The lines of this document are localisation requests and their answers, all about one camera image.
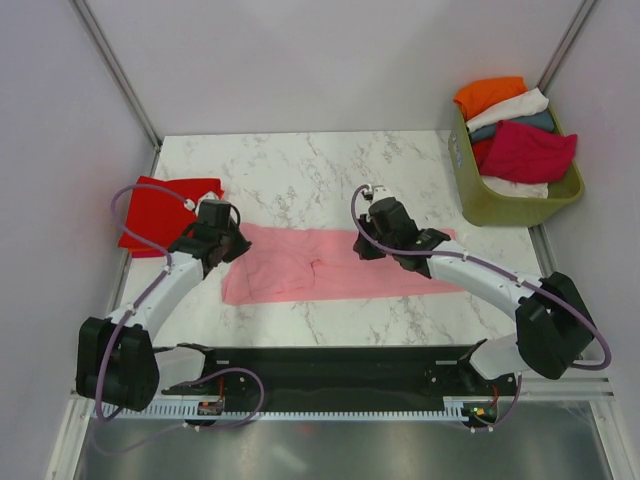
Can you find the aluminium frame post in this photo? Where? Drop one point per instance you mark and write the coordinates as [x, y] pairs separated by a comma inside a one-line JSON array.
[[108, 56], [567, 42]]

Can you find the white cloth basket bottom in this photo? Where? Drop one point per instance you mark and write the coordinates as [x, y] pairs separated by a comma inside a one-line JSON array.
[[515, 189]]

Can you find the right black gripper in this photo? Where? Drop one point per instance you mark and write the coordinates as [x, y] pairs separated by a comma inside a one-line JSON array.
[[366, 252]]

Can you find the white slotted cable duct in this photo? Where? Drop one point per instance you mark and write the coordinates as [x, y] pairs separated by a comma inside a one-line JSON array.
[[198, 409]]

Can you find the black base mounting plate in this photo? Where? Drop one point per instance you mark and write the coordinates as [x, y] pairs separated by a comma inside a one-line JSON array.
[[341, 378]]

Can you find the crimson t-shirt in basket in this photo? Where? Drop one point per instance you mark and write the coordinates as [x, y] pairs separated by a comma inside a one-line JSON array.
[[526, 154]]

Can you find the left aluminium frame post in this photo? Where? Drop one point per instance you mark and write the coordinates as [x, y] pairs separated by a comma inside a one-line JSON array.
[[108, 56]]

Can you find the orange t-shirt in basket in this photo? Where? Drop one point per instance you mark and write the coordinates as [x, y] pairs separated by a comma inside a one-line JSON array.
[[479, 95]]

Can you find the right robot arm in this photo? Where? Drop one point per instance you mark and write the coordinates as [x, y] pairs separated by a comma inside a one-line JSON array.
[[553, 326]]

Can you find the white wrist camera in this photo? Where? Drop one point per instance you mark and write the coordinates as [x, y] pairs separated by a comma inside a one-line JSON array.
[[375, 193], [193, 205]]

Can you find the white t-shirt in basket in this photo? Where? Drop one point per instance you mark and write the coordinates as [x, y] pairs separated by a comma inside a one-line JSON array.
[[529, 103]]

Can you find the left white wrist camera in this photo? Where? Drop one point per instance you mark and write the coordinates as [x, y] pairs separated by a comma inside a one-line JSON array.
[[193, 205]]

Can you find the red t-shirt in basket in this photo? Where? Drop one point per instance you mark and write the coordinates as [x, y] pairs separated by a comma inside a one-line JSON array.
[[481, 150]]

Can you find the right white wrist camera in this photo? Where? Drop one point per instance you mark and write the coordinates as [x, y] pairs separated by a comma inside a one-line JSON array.
[[375, 193]]

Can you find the right aluminium frame post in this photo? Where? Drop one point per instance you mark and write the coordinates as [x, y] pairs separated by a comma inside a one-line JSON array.
[[567, 42]]

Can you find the red t-shirt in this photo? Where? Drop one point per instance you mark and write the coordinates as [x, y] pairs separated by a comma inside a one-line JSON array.
[[160, 217], [481, 150]]

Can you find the pink t-shirt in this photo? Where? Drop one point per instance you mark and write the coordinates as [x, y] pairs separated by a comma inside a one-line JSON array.
[[292, 265]]

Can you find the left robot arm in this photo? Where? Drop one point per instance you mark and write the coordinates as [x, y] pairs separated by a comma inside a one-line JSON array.
[[116, 361]]

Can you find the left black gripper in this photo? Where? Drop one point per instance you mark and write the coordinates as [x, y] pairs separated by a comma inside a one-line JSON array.
[[241, 247]]

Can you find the olive green plastic basket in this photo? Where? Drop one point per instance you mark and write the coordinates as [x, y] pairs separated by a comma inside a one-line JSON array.
[[482, 206]]

